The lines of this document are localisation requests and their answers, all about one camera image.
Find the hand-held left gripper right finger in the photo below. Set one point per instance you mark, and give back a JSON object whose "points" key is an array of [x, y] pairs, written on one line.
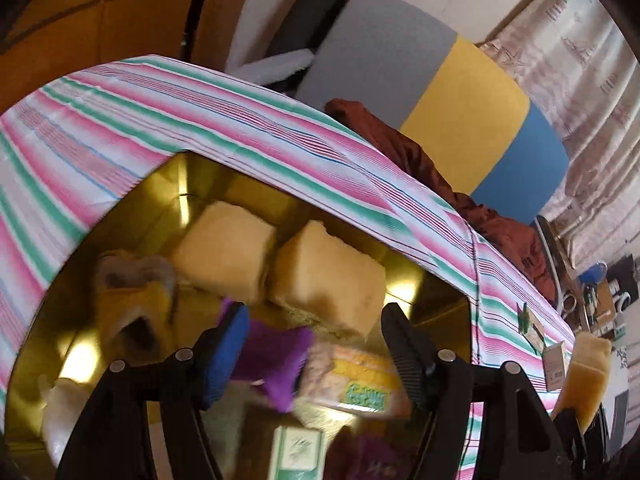
{"points": [[405, 355]]}

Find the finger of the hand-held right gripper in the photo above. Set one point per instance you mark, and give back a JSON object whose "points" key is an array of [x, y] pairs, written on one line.
{"points": [[567, 440], [599, 445]]}

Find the dark furniture leg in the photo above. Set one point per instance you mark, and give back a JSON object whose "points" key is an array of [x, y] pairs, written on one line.
{"points": [[192, 25]]}

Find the yellow foam mat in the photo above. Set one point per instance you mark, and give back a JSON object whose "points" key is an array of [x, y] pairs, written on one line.
{"points": [[465, 120]]}

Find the blue foam mat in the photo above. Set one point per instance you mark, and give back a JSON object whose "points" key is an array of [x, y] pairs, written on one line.
{"points": [[525, 170]]}

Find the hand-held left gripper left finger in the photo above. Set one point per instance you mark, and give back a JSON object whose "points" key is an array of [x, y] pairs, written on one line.
{"points": [[225, 355]]}

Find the small green white packet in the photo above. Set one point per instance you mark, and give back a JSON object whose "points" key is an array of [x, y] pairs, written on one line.
{"points": [[532, 327]]}

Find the green and white box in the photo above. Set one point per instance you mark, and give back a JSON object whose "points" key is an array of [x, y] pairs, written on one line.
{"points": [[295, 452]]}

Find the patterned beige curtain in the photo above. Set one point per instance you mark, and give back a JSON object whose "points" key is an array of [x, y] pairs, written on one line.
{"points": [[575, 85]]}

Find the cluttered wooden desk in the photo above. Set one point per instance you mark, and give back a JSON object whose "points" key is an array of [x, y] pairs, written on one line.
{"points": [[605, 305]]}

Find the yellow sponge block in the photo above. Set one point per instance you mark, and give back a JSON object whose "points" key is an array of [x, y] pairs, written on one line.
{"points": [[325, 280], [585, 375], [225, 255]]}

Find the dark red cloth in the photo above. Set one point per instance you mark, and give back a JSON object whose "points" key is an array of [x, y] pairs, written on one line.
{"points": [[415, 160]]}

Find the black foam mat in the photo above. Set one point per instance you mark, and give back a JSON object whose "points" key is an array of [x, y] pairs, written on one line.
{"points": [[320, 5]]}

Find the striped tablecloth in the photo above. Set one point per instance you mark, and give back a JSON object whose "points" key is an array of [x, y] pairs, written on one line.
{"points": [[150, 110]]}

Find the dark curved chair back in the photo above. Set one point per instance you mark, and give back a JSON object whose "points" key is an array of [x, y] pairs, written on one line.
{"points": [[550, 245]]}

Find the gold tin box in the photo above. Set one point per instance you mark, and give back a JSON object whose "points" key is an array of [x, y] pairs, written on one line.
{"points": [[200, 175]]}

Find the pink translucent measuring cup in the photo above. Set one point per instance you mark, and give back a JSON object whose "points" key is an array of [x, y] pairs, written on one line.
{"points": [[120, 269]]}

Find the white foam strip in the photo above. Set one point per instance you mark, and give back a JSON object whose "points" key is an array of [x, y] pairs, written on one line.
{"points": [[270, 67]]}

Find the blue round object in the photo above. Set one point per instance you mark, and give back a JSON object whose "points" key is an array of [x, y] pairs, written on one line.
{"points": [[594, 272]]}

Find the small beige box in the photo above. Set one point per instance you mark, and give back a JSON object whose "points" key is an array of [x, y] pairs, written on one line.
{"points": [[555, 365]]}

